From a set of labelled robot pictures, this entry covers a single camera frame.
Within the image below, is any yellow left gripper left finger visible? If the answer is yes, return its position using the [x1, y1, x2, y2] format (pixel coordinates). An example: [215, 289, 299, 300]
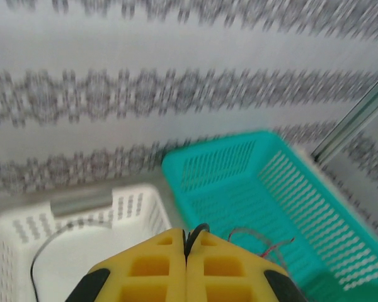
[66, 228, 187, 302]

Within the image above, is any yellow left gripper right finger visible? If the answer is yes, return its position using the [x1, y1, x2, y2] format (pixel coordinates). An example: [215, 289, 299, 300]
[186, 230, 306, 302]

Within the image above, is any dark wire piece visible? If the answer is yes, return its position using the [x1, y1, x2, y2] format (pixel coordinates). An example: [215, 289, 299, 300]
[227, 226, 296, 267]

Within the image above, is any teal plastic basket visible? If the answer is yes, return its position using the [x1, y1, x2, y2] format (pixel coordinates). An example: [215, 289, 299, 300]
[161, 130, 378, 302]

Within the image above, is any white basket with grey handles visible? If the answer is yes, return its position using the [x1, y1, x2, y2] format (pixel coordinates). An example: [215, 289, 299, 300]
[0, 184, 174, 302]

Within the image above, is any aluminium frame post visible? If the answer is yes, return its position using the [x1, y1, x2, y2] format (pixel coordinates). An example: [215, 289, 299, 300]
[311, 67, 378, 163]

